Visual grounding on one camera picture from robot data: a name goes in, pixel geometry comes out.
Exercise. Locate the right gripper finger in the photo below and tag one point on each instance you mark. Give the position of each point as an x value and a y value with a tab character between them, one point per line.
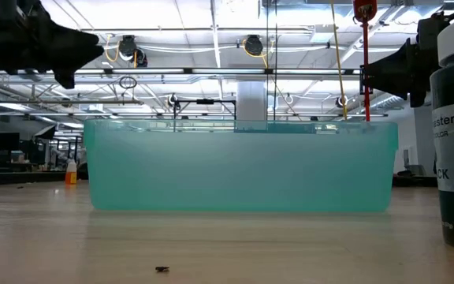
392	71

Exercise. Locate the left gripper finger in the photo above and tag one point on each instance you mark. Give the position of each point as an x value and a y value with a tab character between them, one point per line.
77	51

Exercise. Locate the golden yellow food coloring bottle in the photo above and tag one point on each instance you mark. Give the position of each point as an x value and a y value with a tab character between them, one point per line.
71	175

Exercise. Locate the black light hood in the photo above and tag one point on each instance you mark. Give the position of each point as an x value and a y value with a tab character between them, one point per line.
45	132

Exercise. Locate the black computer monitor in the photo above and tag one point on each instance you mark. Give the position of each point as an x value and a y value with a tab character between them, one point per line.
5	141

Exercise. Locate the white building column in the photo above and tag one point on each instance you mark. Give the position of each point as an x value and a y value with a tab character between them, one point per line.
251	100

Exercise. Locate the teal translucent plastic bin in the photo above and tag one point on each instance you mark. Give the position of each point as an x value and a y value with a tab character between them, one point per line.
243	169

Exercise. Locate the small black debris piece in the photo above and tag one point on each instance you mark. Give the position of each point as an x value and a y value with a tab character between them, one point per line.
162	269

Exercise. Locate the black metal gantry frame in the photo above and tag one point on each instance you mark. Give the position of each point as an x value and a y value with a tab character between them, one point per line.
205	102

